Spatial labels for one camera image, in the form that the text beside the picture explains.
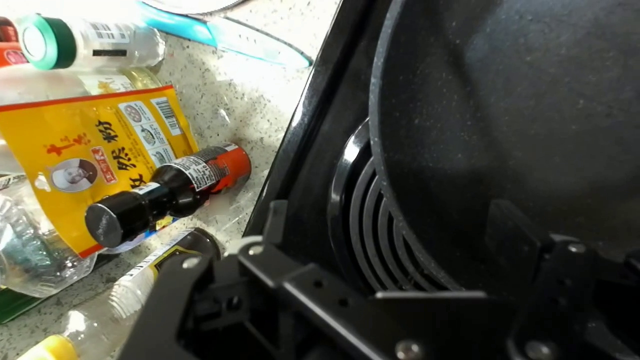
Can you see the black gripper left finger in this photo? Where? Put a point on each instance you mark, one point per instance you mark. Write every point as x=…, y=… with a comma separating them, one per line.
x=200, y=312

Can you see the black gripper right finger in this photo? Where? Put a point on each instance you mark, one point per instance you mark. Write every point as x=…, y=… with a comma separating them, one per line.
x=566, y=301

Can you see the black frying pan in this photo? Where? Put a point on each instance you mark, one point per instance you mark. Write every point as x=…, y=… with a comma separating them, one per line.
x=532, y=101

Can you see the small black-capped bottle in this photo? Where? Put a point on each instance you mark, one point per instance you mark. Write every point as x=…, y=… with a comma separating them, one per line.
x=166, y=193

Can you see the yellow-capped bottle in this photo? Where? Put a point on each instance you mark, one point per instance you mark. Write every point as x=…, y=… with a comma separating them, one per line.
x=61, y=342

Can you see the clear plastic bag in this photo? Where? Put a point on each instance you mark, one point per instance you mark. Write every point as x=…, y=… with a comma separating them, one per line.
x=41, y=260

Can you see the black electric stove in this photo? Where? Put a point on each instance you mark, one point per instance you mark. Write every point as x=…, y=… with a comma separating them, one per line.
x=300, y=167

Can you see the yellow spice bag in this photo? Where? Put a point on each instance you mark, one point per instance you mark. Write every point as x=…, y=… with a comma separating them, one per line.
x=66, y=133

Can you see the tall clear oil bottle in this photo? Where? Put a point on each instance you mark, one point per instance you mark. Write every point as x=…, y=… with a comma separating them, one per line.
x=66, y=82

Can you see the teal kitchen knife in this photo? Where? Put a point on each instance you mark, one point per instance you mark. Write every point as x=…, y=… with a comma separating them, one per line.
x=200, y=30

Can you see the green-capped white bottle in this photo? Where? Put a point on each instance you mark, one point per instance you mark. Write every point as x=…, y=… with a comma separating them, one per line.
x=101, y=42

